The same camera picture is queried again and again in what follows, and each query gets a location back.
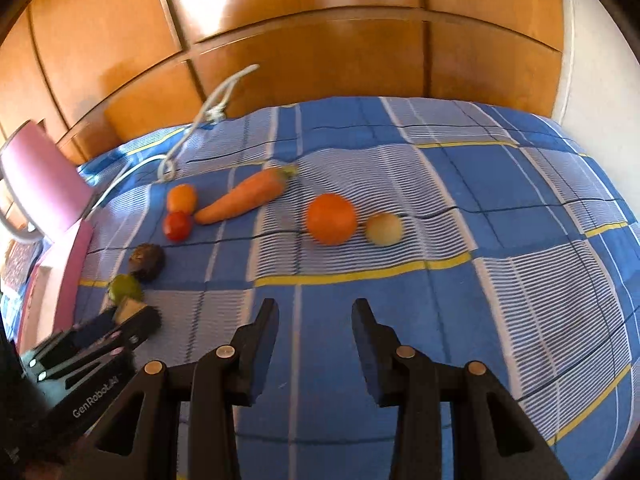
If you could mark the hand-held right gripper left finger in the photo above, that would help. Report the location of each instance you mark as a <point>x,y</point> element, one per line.
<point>264,345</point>

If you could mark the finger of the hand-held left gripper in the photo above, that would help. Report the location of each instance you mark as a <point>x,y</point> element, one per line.
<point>142,325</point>
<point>95,327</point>

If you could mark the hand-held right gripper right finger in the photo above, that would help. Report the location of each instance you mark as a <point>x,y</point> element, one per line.
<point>365,345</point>

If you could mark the green lime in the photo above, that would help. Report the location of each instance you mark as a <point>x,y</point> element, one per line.
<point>125,287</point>

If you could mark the dark brown passion fruit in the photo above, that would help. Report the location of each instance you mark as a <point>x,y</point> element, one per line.
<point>147,261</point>

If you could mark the red tomato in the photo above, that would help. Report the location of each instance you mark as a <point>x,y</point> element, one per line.
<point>177,226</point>

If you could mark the pale yellow apple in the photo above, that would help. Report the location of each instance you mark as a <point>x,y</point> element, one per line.
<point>384,229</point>

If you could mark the orange carrot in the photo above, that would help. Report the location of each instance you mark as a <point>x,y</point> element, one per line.
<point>240,196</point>

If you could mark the pink storage box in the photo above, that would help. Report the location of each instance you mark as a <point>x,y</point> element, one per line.
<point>45,180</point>

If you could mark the brown patterned cloth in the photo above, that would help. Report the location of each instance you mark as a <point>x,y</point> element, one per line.
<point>20,262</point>

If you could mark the blue checked blanket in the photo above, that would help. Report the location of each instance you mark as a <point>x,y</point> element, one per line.
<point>450,260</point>

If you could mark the large orange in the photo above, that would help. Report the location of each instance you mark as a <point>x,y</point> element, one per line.
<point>331,219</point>

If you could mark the small orange tangerine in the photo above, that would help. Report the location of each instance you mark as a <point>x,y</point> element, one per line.
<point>181,198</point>

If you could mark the wooden wardrobe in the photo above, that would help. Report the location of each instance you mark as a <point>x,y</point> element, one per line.
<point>310,35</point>

